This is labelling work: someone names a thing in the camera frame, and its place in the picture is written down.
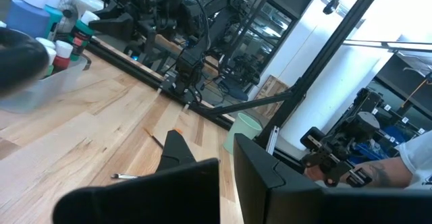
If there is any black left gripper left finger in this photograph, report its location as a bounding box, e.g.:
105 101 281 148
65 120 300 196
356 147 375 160
52 129 221 224

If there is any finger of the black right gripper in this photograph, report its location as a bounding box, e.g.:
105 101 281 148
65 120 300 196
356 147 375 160
102 0 138 15
88 13 135 43

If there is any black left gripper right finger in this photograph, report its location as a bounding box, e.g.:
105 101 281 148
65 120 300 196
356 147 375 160
232 132 432 224

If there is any small sea green paint bottle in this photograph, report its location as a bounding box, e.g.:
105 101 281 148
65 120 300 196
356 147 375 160
68 10 101 62

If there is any thin black paintbrush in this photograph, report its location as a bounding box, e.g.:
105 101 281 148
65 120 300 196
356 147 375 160
110 172 140 180
142 128 165 149

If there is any large teal paint bottle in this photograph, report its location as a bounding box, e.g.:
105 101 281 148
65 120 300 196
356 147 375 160
42 0 64 42

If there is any small red paint bottle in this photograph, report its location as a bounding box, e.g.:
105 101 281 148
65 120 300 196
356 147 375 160
51 40 74 73

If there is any small bright green paint bottle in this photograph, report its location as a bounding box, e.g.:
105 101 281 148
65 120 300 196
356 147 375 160
43 46 57 78

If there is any small teal paint bottle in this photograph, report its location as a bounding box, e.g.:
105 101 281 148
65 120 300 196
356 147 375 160
35 36 57 51

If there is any large lavender paint bottle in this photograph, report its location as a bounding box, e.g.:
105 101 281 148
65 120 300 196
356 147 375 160
5 0 51 38

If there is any person's forearm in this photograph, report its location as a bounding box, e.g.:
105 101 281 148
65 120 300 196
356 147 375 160
350 156 414 188

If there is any person's hand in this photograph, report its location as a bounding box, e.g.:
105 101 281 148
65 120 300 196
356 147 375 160
303 165 338 184

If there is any grey floor fan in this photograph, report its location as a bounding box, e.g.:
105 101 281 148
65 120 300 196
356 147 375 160
56 0 79 34

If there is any mint green cup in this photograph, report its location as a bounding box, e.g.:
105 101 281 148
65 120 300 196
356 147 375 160
222 112 263 155

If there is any clear plastic bin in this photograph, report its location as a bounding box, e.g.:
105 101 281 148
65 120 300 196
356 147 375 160
0 53 92 114

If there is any wooden panel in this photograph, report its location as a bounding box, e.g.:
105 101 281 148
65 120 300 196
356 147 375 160
251 74 292 120

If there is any blue office chair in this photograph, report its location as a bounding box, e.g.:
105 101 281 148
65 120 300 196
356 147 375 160
222 78 250 102

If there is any white building pillar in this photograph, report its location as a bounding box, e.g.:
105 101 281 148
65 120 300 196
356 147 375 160
256 0 432 152

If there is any black left wrist camera cable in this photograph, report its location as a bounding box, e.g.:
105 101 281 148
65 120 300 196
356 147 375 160
0 27 51 96

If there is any black aluminium table frame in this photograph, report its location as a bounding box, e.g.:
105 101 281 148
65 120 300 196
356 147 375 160
84 0 391 150

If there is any black mounted camera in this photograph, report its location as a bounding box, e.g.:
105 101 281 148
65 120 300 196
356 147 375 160
323 0 342 16

